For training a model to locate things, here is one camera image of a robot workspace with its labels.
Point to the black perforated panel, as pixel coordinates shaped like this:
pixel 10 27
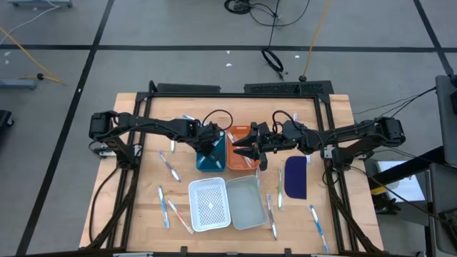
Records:
pixel 285 88

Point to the orange plastic basket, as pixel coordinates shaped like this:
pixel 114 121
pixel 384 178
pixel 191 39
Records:
pixel 233 157

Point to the grey stand base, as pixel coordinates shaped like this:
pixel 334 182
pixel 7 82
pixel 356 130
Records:
pixel 16 84
pixel 39 3

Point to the yellow small object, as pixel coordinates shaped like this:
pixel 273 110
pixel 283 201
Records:
pixel 378 191

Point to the black clamp bracket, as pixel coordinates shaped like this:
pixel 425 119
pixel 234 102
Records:
pixel 287 252
pixel 184 250

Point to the black aluminium rig frame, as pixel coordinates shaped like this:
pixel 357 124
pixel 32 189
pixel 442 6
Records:
pixel 232 95

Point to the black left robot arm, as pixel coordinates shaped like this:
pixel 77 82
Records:
pixel 157 125

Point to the white box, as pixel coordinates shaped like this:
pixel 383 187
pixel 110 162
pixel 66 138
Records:
pixel 403 185

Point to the green packaged toothbrush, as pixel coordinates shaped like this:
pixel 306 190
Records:
pixel 280 189
pixel 172 147

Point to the silver metal bar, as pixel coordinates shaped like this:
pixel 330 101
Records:
pixel 132 255

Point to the white packaged toothbrush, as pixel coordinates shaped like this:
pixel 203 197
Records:
pixel 307 159

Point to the black beam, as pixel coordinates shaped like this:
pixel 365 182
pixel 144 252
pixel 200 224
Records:
pixel 410 165

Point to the grey plastic basket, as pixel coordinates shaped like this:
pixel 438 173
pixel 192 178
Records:
pixel 246 203

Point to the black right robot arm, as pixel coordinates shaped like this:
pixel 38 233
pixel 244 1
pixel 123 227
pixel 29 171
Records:
pixel 342 133

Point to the purple packaged toothbrush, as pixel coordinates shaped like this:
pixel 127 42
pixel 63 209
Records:
pixel 169 166
pixel 295 116
pixel 271 216

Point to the silver metal bracket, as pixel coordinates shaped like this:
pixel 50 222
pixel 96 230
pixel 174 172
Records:
pixel 328 152
pixel 101 151

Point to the teal plastic basket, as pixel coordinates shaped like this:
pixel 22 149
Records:
pixel 203 166

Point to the white perforated plastic basket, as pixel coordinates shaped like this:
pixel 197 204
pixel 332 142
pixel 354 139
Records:
pixel 209 203

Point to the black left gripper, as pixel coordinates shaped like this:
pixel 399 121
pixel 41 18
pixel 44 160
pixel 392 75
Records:
pixel 205 132

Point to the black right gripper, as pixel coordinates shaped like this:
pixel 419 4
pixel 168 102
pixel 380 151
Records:
pixel 276 142

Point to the grey cabinet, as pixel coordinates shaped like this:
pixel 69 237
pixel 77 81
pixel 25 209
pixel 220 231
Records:
pixel 444 200
pixel 446 121

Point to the black floor object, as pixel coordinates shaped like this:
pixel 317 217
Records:
pixel 4 118

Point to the navy blue mat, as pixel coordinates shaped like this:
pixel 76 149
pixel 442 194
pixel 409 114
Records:
pixel 295 178

